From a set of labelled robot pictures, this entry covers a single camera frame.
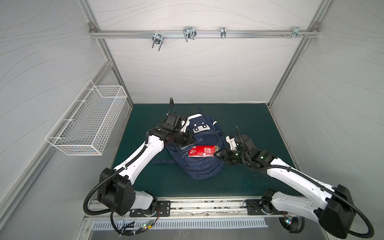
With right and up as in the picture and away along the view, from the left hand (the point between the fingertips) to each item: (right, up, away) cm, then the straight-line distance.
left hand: (198, 138), depth 78 cm
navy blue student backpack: (+6, +2, +9) cm, 11 cm away
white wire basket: (-53, +6, -10) cm, 54 cm away
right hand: (+10, -7, -1) cm, 12 cm away
